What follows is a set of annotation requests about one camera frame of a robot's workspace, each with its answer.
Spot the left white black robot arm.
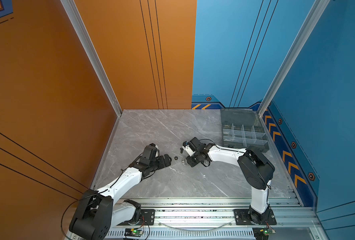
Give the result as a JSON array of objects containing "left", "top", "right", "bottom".
[{"left": 68, "top": 144, "right": 172, "bottom": 240}]

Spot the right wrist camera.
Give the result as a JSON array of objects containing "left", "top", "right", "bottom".
[{"left": 184, "top": 145, "right": 195, "bottom": 157}]

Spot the clear curved cable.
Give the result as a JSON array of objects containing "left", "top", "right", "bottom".
[{"left": 156, "top": 220, "right": 233, "bottom": 232}]

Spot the green circuit board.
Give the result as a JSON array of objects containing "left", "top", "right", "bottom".
[
  {"left": 123, "top": 228, "right": 145, "bottom": 240},
  {"left": 252, "top": 228, "right": 276, "bottom": 240}
]

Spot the right aluminium corner post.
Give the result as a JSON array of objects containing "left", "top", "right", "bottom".
[{"left": 257, "top": 0, "right": 330, "bottom": 117}]

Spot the aluminium rail frame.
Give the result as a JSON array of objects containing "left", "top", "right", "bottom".
[{"left": 64, "top": 196, "right": 329, "bottom": 240}]

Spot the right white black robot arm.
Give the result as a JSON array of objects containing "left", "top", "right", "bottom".
[{"left": 182, "top": 138, "right": 277, "bottom": 226}]

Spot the left green circuit board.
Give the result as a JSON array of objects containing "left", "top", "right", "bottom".
[{"left": 123, "top": 228, "right": 145, "bottom": 240}]

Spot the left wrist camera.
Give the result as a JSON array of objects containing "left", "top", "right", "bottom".
[{"left": 148, "top": 143, "right": 159, "bottom": 153}]

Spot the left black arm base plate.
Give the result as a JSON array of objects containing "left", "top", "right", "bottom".
[{"left": 119, "top": 209, "right": 155, "bottom": 226}]

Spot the aluminium corner post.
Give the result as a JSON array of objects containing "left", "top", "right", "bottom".
[
  {"left": 257, "top": 0, "right": 330, "bottom": 117},
  {"left": 60, "top": 0, "right": 122, "bottom": 118}
]

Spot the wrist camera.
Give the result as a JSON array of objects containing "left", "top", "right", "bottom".
[
  {"left": 148, "top": 143, "right": 159, "bottom": 153},
  {"left": 184, "top": 145, "right": 195, "bottom": 157}
]

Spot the right green circuit board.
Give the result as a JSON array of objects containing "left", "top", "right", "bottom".
[{"left": 252, "top": 228, "right": 276, "bottom": 240}]

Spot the left aluminium corner post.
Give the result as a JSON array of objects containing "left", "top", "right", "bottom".
[{"left": 60, "top": 0, "right": 122, "bottom": 118}]

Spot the grey compartment organizer box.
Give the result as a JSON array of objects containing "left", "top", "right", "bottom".
[{"left": 220, "top": 109, "right": 269, "bottom": 153}]

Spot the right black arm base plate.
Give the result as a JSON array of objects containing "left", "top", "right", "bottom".
[{"left": 233, "top": 207, "right": 277, "bottom": 226}]

